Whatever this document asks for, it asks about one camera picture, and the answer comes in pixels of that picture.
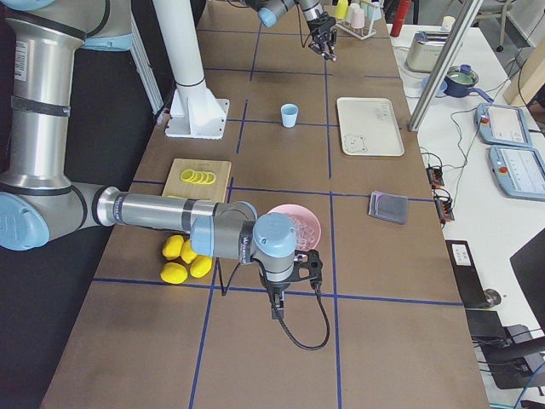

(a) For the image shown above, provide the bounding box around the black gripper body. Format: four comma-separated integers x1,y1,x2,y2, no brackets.
260,276,290,298
307,11,336,44

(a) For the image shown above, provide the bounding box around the steel black muddler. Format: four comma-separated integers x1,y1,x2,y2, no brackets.
321,51,337,61

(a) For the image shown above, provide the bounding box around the clear ice cubes pile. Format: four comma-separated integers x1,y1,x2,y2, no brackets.
291,216,321,251

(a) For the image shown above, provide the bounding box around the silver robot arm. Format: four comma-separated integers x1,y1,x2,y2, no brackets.
242,0,337,61
1,50,152,331

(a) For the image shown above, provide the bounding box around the white cup rack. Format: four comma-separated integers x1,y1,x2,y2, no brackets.
334,0,382,40

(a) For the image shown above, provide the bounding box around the pink cup on rack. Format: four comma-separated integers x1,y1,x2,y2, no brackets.
347,8,365,30

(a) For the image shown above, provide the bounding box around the light blue cup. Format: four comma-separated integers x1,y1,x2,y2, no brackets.
280,103,299,128

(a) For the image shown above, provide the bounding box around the pink bowl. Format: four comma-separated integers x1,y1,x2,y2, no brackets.
269,204,322,251

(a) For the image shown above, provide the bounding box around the yellow lemon near right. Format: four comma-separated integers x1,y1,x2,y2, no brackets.
189,256,213,279

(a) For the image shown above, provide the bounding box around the yellow lemon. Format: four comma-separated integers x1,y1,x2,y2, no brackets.
189,256,213,279
180,239,198,264
162,234,185,261
160,262,189,285

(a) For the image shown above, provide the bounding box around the cream bear tray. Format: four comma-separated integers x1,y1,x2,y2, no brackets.
336,97,404,157

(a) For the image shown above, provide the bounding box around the red bottle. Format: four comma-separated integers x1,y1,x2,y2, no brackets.
390,0,412,37

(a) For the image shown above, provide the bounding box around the yellow lemon far right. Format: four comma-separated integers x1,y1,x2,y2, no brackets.
180,239,198,264

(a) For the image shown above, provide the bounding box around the cream toaster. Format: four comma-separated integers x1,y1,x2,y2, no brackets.
406,31,449,73

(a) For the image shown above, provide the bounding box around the yellow lemon near left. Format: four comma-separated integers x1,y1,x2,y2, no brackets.
160,262,189,285

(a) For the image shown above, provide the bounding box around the yellow lemon far left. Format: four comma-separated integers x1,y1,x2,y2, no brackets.
162,234,185,261

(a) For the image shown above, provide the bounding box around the blue bowl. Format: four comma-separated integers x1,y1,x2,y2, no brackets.
420,74,449,100

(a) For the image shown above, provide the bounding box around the lemon slices row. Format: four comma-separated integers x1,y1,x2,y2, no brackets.
180,169,216,186

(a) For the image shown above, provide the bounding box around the wooden cutting board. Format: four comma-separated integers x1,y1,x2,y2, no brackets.
162,158,232,202

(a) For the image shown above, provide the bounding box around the blue saucepan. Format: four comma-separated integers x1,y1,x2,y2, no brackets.
445,64,493,103

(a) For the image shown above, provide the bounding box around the folded grey cloth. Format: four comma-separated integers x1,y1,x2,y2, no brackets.
368,191,409,224

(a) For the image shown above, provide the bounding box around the upper teach pendant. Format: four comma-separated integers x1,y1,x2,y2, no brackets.
475,102,532,147

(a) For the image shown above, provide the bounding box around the teach pendant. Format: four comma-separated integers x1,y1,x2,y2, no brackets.
488,145,544,201
475,102,532,147

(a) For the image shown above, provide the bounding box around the lower teach pendant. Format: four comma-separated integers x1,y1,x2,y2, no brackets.
488,145,544,201

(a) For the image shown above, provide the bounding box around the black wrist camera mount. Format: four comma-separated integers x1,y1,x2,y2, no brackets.
292,249,323,292

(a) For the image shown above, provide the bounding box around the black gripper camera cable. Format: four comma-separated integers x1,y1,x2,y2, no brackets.
219,257,331,351

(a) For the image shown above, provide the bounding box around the aluminium frame post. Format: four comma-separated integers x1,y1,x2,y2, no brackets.
408,0,483,132

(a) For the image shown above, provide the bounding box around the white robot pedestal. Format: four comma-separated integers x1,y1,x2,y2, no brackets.
153,0,230,140

